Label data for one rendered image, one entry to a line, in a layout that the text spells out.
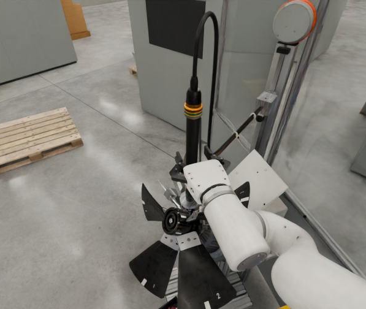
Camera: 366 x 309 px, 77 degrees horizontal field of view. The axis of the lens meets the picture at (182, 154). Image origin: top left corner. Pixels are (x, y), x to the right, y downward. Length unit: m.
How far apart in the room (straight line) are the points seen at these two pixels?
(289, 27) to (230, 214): 0.86
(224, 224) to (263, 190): 0.65
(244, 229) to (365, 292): 0.19
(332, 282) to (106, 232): 2.30
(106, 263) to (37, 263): 0.61
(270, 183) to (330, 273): 0.76
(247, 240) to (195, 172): 0.20
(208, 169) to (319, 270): 0.32
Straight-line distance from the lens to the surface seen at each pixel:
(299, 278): 0.38
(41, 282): 2.53
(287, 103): 1.38
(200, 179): 0.55
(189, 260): 1.00
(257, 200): 1.11
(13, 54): 6.16
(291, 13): 1.14
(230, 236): 0.47
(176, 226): 1.01
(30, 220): 2.95
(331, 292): 0.37
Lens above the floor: 2.10
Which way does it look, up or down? 41 degrees down
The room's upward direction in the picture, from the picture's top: straight up
